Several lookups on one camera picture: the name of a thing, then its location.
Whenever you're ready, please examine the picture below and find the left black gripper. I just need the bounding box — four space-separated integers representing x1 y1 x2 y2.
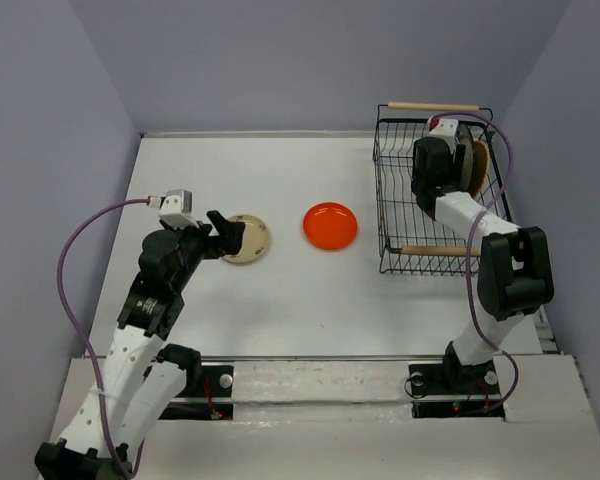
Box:
164 210 246 290

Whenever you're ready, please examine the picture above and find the woven bamboo round plate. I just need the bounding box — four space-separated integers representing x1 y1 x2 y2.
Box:
468 140 490 198

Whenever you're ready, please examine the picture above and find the black rimmed beige plate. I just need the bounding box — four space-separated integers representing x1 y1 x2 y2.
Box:
456 123 477 198

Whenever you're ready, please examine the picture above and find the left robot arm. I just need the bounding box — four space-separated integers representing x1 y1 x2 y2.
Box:
34 210 245 479

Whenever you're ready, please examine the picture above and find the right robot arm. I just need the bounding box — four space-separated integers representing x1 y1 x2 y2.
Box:
411 136 554 392

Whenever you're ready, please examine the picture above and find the small cream floral plate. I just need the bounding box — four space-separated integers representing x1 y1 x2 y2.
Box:
223 214 271 265

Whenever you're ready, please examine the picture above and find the orange plate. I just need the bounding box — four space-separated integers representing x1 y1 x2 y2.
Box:
302 202 358 251

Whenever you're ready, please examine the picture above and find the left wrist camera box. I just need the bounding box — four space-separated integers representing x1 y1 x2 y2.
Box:
159 189 195 229

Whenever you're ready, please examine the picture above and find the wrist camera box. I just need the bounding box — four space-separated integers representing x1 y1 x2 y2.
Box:
159 189 195 229
427 116 459 146

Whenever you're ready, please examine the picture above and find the black wire dish rack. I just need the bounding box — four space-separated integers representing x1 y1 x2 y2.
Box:
373 105 515 276

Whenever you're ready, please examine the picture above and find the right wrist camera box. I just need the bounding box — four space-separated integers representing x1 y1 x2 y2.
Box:
427 116 459 146

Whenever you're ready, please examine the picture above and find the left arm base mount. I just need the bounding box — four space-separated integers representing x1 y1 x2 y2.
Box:
160 363 234 421

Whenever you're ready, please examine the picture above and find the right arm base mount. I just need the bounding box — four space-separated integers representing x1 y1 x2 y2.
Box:
403 361 505 420

